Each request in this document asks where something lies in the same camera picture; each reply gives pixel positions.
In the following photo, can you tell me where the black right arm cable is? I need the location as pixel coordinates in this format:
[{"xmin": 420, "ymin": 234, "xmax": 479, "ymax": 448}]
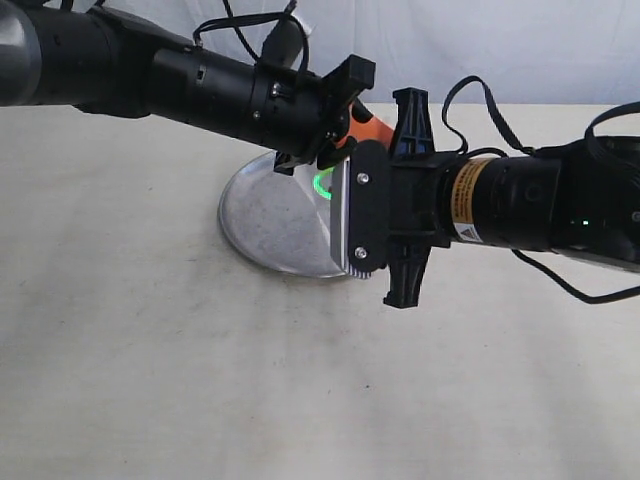
[{"xmin": 442, "ymin": 74, "xmax": 640, "ymax": 305}]

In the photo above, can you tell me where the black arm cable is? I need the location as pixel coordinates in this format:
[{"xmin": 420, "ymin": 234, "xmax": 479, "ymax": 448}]
[
  {"xmin": 192, "ymin": 0, "xmax": 314, "ymax": 76},
  {"xmin": 442, "ymin": 74, "xmax": 640, "ymax": 305}
]

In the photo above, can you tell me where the round stainless steel plate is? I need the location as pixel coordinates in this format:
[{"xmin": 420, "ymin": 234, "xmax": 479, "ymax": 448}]
[{"xmin": 218, "ymin": 151, "xmax": 346, "ymax": 279}]

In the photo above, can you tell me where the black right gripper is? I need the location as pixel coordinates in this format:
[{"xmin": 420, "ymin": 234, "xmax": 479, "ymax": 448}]
[{"xmin": 384, "ymin": 87, "xmax": 455, "ymax": 308}]

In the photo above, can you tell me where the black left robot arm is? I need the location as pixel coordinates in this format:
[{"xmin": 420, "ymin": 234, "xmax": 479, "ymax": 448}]
[{"xmin": 1, "ymin": 1, "xmax": 393, "ymax": 175}]

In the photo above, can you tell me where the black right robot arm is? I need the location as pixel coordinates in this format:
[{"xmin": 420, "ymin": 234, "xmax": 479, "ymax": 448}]
[{"xmin": 384, "ymin": 88, "xmax": 639, "ymax": 309}]

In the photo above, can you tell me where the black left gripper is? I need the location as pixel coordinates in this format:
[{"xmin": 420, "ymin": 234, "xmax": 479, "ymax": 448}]
[{"xmin": 249, "ymin": 55, "xmax": 394, "ymax": 175}]

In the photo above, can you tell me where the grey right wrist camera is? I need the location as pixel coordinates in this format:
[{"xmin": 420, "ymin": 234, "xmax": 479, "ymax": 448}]
[{"xmin": 330, "ymin": 140, "xmax": 389, "ymax": 279}]

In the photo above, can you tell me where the thin green glow stick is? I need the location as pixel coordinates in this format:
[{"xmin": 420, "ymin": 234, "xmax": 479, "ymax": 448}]
[{"xmin": 312, "ymin": 168, "xmax": 334, "ymax": 200}]

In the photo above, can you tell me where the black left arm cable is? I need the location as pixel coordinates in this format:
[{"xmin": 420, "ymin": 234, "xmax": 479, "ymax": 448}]
[{"xmin": 192, "ymin": 0, "xmax": 314, "ymax": 76}]

